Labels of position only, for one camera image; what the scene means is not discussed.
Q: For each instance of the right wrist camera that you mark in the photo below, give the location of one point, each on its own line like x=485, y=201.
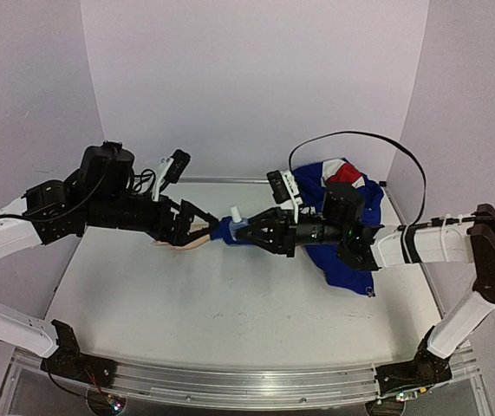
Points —
x=285, y=191

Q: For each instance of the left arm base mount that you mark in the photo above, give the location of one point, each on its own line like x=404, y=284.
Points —
x=69, y=362

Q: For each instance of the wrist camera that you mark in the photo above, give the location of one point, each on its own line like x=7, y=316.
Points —
x=169, y=171
x=285, y=191

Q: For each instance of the blue white red jacket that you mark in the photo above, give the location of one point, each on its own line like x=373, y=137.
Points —
x=341, y=208

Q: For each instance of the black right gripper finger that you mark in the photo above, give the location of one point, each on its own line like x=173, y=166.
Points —
x=264, y=241
x=269, y=218

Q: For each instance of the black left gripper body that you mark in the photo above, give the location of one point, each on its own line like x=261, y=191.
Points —
x=160, y=228

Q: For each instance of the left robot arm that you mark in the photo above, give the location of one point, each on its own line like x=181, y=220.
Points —
x=103, y=192

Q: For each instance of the aluminium front rail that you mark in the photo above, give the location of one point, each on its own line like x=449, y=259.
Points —
x=253, y=389

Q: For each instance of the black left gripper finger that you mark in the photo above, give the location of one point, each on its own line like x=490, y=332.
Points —
x=189, y=211
x=195, y=236

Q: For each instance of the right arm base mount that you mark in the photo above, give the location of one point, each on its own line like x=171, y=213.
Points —
x=424, y=370

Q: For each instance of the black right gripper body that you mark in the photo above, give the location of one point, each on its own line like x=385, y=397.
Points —
x=286, y=232

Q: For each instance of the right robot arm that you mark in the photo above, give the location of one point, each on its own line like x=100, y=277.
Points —
x=463, y=239

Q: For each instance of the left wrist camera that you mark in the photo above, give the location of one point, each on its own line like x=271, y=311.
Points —
x=169, y=171

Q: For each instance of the nail polish bottle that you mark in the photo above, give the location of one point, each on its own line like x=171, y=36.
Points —
x=237, y=222

